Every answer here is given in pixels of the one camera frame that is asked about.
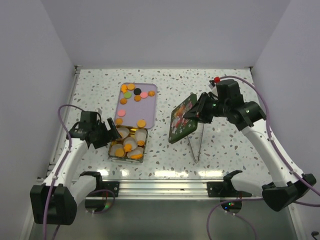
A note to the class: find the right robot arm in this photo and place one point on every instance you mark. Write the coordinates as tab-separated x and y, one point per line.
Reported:
288	184

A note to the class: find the orange rosette cookie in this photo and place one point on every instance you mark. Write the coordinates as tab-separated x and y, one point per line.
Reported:
151	93
119	121

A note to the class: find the orange rosette cookie right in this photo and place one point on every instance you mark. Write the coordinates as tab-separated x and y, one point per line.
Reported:
151	93

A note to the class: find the white paper cup top-left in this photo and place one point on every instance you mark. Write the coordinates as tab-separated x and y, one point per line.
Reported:
125	131

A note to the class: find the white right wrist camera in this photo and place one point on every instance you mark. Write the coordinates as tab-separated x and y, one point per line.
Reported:
212	84

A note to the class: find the metal tongs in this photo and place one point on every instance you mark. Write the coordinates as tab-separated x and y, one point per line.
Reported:
195	142

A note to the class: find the lilac plastic tray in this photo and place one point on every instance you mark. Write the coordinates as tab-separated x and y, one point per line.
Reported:
142	110

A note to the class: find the orange fish cookie bottom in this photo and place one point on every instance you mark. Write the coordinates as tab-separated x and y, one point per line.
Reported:
127	147

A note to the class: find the orange rosette cookie left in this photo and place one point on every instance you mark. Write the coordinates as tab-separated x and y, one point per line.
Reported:
119	121

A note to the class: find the orange swirl cookie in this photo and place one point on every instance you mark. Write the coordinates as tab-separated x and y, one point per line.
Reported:
141	143
123	101

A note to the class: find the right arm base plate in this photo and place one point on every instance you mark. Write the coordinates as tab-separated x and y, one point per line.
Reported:
217	188

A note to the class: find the round dotted cracker bottom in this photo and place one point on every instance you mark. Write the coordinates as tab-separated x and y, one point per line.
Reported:
141	123

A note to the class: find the white paper cup top-right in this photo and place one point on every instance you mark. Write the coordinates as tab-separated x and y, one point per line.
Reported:
140	135

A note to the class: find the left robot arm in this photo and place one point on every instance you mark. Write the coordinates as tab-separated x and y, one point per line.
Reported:
56	200

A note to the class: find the round dotted cracker top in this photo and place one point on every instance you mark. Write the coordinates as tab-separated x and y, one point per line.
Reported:
131	86

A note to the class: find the brown chip cookie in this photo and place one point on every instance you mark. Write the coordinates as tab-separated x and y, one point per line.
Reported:
137	98

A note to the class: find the orange fish cookie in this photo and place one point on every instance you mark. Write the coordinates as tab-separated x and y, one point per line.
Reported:
137	156
124	88
127	147

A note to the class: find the orange fish cookie top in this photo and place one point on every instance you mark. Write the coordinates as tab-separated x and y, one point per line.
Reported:
124	88

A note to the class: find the green round cookie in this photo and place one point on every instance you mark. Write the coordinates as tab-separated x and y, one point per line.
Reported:
127	95

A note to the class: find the white paper cup bottom-right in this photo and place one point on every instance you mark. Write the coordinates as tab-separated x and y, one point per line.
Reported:
138	150

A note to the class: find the gold cookie tin box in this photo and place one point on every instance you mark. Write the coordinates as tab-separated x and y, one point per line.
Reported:
124	158

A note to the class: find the gold tin lid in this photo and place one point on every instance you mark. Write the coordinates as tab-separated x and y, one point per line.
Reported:
180	127

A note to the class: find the pink round cookie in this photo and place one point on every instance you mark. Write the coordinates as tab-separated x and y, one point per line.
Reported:
144	95
121	113

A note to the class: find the aluminium front rail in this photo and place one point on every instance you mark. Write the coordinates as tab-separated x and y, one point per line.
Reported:
153	189

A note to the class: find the black sandwich cookie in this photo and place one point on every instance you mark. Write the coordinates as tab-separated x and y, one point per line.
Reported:
137	91

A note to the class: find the white paper cup centre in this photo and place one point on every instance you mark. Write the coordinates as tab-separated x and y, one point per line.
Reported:
132	141

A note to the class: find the white paper cup bottom-left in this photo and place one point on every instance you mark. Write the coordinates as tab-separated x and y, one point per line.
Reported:
113	149

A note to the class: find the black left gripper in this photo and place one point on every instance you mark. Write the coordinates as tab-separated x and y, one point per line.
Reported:
110	134

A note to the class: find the pink round cookie left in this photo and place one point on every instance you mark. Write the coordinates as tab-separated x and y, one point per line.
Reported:
121	113

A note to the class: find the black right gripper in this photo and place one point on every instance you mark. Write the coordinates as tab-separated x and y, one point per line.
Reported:
200	109

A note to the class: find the pink round cookie right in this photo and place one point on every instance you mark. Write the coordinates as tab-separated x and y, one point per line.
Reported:
144	95

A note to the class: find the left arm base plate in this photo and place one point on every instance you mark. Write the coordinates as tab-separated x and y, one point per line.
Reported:
112	188

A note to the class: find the round dotted cracker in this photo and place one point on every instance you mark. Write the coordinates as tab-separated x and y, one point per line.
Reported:
120	152
131	86
141	123

